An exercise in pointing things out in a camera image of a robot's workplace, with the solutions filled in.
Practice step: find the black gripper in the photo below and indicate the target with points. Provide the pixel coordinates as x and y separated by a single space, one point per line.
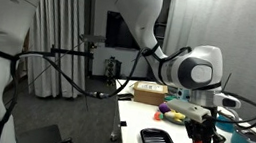
200 130

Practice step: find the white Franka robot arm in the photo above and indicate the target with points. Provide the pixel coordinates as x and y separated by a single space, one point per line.
188 70

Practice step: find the teal toy kettle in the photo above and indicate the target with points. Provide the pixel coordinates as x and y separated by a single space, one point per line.
226 126

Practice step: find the yellow banana plush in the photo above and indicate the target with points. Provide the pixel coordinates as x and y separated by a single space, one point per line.
179 115

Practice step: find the white plush vegetable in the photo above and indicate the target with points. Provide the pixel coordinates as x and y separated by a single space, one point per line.
169 114

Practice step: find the small red-orange plush fruit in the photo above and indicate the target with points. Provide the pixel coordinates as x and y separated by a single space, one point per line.
158 116

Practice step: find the purple plush fruit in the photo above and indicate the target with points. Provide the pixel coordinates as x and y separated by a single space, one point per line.
164 107

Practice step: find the green toy utensil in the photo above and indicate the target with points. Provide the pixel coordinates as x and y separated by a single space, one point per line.
168 97

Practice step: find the brown cardboard box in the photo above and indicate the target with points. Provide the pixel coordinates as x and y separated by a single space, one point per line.
148 96

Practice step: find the table leg with caster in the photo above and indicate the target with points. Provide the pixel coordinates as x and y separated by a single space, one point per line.
114 135

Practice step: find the dark shelf rack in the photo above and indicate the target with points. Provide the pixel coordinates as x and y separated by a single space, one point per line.
160 29

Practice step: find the black boom stand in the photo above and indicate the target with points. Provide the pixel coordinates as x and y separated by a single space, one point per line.
76 53

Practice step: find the black floor case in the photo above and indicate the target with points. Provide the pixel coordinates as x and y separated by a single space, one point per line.
38 136

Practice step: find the black table edge bracket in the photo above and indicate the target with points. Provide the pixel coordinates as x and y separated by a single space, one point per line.
126 97
123 123

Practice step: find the grey camera on boom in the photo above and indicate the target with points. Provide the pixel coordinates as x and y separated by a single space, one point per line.
92 38

